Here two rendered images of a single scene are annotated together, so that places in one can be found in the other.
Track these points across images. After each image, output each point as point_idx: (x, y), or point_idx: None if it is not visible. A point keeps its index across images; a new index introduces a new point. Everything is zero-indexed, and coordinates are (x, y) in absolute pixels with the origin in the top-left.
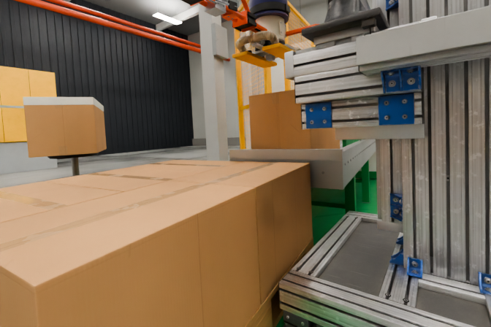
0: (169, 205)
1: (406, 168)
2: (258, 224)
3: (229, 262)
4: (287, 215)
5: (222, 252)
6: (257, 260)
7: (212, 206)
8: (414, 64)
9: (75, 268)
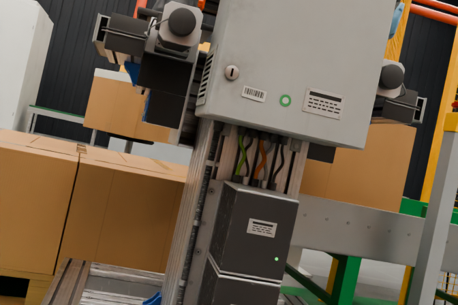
0: (3, 143)
1: (185, 186)
2: (73, 197)
3: (16, 201)
4: (142, 224)
5: (10, 188)
6: (60, 230)
7: (10, 148)
8: (118, 59)
9: None
